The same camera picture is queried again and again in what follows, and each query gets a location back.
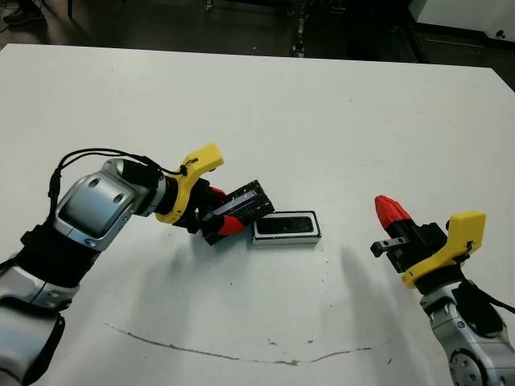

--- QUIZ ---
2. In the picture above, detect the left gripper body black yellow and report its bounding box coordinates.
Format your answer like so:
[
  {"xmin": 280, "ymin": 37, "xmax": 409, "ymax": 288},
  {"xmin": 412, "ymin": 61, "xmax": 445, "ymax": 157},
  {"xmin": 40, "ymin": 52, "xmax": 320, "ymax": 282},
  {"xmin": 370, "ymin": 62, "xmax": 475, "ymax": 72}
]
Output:
[{"xmin": 154, "ymin": 143, "xmax": 225, "ymax": 235}]

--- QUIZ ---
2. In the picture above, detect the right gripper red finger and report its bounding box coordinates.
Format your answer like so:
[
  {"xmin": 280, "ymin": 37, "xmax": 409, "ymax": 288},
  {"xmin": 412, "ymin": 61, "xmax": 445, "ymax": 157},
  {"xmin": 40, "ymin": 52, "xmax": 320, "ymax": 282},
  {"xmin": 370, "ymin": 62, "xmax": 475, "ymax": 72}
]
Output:
[
  {"xmin": 374, "ymin": 195, "xmax": 410, "ymax": 244},
  {"xmin": 379, "ymin": 194, "xmax": 421, "ymax": 240}
]

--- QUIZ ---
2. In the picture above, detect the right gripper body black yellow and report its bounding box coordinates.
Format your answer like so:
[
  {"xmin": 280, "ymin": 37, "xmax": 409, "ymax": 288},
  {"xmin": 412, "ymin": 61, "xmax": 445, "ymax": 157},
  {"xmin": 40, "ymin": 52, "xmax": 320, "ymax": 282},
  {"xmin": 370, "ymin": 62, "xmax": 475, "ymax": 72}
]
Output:
[{"xmin": 369, "ymin": 209, "xmax": 488, "ymax": 297}]

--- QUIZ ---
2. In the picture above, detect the black box white inlay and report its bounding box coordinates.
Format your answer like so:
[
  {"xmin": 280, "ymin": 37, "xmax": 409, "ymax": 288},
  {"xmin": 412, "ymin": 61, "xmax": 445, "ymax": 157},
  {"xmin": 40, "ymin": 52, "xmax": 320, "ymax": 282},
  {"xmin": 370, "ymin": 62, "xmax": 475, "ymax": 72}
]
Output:
[{"xmin": 250, "ymin": 209, "xmax": 324, "ymax": 251}]

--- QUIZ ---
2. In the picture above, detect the white cabinet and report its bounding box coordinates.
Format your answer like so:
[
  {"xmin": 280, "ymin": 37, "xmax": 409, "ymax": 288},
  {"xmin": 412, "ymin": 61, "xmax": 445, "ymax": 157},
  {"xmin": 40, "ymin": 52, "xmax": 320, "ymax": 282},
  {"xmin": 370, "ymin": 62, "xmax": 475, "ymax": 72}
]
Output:
[{"xmin": 408, "ymin": 0, "xmax": 515, "ymax": 41}]

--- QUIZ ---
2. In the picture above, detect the person's dark shoe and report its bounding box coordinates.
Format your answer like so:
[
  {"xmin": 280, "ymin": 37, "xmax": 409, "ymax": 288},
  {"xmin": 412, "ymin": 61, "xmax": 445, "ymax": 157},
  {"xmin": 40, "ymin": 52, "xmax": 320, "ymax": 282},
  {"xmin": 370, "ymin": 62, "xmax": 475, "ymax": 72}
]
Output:
[{"xmin": 2, "ymin": 0, "xmax": 44, "ymax": 26}]

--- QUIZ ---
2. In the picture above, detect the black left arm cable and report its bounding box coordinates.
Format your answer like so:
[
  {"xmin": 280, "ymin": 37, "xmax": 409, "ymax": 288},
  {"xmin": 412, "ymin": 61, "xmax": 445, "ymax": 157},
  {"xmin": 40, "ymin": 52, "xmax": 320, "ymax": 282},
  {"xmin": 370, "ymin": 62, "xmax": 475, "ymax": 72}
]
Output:
[{"xmin": 47, "ymin": 147, "xmax": 199, "ymax": 199}]

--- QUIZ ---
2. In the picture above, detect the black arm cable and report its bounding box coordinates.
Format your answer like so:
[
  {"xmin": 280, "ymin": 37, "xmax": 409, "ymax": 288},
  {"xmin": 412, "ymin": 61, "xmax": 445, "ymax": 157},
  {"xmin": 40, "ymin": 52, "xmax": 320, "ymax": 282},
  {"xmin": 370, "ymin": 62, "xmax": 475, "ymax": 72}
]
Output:
[
  {"xmin": 47, "ymin": 147, "xmax": 199, "ymax": 199},
  {"xmin": 486, "ymin": 295, "xmax": 515, "ymax": 314}
]

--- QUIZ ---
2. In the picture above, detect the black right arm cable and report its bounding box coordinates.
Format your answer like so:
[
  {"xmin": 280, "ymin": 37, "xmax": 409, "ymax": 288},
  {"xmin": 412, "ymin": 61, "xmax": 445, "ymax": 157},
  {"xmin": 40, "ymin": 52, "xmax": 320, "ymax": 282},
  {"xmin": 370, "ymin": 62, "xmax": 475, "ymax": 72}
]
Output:
[{"xmin": 486, "ymin": 295, "xmax": 515, "ymax": 314}]

